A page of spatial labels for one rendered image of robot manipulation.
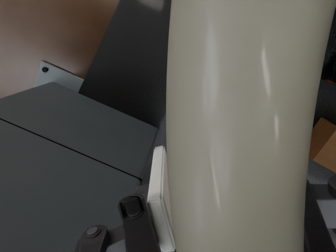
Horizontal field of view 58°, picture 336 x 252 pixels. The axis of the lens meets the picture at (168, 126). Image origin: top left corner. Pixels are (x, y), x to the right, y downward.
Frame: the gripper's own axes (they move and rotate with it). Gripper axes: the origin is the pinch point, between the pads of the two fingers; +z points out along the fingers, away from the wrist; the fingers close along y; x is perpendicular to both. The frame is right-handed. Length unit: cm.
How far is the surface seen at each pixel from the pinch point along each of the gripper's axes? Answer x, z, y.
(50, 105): -2, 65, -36
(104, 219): -17.4, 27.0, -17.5
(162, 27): 11, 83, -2
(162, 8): 16, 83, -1
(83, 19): 19, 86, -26
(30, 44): 16, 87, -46
